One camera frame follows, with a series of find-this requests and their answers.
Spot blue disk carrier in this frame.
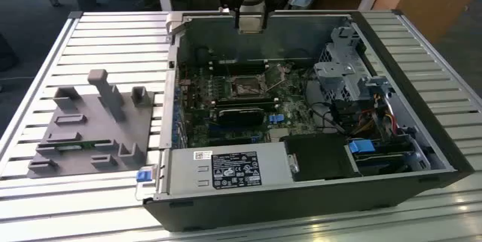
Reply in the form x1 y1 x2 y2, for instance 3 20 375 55
348 139 376 155

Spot CPU socket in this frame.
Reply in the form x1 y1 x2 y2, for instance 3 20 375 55
224 74 269 98

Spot silver drive cage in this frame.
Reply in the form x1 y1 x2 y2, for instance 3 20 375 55
312 26 377 103

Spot grey parts rack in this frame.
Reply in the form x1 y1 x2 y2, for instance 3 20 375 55
26 68 157 181

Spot CPU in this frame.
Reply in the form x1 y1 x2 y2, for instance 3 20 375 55
237 13 265 34

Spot black air shroud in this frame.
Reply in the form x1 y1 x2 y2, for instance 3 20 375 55
280 134 363 183

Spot silver metal clip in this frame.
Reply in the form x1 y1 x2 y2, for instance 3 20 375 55
285 153 300 174

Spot metal socket cover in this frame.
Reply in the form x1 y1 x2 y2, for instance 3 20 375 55
261 63 293 85

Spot black cable bundle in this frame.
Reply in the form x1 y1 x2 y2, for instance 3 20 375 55
306 100 356 136

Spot green motherboard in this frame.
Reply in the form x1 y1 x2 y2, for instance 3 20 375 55
174 55 320 148

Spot black RAM stick white label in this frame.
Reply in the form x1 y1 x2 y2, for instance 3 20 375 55
212 58 266 76

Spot silver power supply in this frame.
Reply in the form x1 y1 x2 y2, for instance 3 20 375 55
160 148 294 195

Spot green RAM stick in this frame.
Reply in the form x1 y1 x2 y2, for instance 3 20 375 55
37 139 113 152

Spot silver heatsink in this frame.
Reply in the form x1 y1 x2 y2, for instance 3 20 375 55
268 129 289 143

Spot metal locking lever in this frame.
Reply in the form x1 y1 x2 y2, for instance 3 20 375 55
266 76 285 91

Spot black PC case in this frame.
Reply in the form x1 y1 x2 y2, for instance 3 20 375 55
140 9 475 233

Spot blue case latch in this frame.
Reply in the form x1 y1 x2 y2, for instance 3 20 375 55
136 168 156 183

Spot wooden cabinet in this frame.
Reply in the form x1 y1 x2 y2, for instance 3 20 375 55
372 0 482 46

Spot coloured wire bundle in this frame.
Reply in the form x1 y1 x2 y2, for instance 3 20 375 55
356 92 400 138

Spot black graphics card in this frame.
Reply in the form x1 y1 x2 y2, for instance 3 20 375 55
216 107 265 127

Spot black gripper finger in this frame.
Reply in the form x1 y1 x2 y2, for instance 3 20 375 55
261 0 273 29
212 0 248 29

